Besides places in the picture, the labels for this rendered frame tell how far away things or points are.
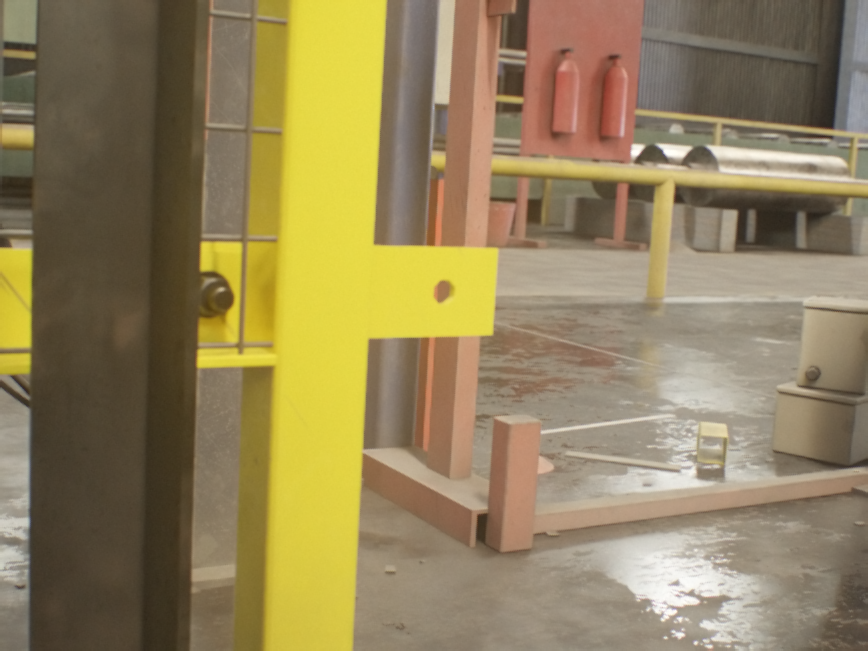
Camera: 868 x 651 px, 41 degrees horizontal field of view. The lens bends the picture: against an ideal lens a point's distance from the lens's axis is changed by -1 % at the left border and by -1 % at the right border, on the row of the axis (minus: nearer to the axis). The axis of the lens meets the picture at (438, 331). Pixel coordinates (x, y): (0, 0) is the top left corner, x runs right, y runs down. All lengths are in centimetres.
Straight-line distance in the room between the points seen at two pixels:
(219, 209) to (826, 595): 86
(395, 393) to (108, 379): 150
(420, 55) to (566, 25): 625
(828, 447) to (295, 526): 172
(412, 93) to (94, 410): 148
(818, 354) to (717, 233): 655
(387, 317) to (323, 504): 11
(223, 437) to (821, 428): 122
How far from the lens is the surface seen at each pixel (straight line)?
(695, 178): 505
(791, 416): 226
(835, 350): 225
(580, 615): 136
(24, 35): 661
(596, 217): 986
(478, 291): 68
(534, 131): 790
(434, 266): 66
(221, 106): 134
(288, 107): 56
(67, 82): 37
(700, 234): 891
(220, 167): 134
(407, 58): 183
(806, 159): 972
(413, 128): 183
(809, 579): 158
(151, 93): 38
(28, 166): 959
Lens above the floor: 49
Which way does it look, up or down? 8 degrees down
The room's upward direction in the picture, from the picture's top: 3 degrees clockwise
